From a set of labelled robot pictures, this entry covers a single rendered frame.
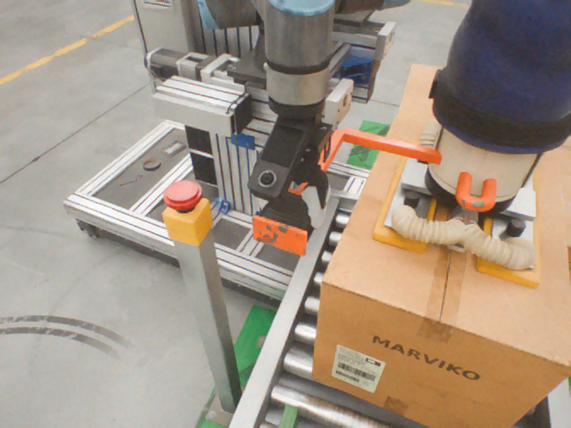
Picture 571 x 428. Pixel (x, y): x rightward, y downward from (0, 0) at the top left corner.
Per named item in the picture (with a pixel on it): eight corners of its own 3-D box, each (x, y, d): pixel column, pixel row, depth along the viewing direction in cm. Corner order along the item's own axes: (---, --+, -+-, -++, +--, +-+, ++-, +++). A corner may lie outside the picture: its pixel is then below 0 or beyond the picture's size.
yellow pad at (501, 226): (536, 290, 69) (550, 273, 65) (475, 272, 72) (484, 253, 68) (535, 175, 91) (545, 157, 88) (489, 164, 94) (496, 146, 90)
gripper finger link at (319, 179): (336, 203, 58) (319, 150, 53) (332, 210, 57) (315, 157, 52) (307, 203, 60) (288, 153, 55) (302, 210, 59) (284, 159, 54)
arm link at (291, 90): (317, 80, 44) (250, 67, 46) (314, 117, 47) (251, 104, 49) (338, 53, 49) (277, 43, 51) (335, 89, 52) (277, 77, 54)
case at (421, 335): (483, 450, 87) (579, 369, 59) (310, 378, 98) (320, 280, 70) (498, 253, 126) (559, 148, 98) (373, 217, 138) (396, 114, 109)
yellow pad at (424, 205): (423, 256, 74) (431, 238, 71) (370, 239, 77) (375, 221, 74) (449, 154, 96) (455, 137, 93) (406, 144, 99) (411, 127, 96)
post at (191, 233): (237, 418, 144) (193, 222, 73) (220, 411, 145) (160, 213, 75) (245, 399, 148) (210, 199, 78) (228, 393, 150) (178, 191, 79)
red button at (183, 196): (193, 222, 73) (189, 207, 70) (159, 214, 75) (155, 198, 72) (211, 198, 78) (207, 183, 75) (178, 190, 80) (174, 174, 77)
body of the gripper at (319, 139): (331, 159, 61) (339, 83, 52) (311, 193, 55) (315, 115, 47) (285, 147, 63) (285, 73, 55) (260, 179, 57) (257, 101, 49)
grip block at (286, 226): (304, 257, 61) (305, 234, 57) (253, 239, 63) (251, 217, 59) (323, 220, 66) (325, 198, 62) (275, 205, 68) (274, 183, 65)
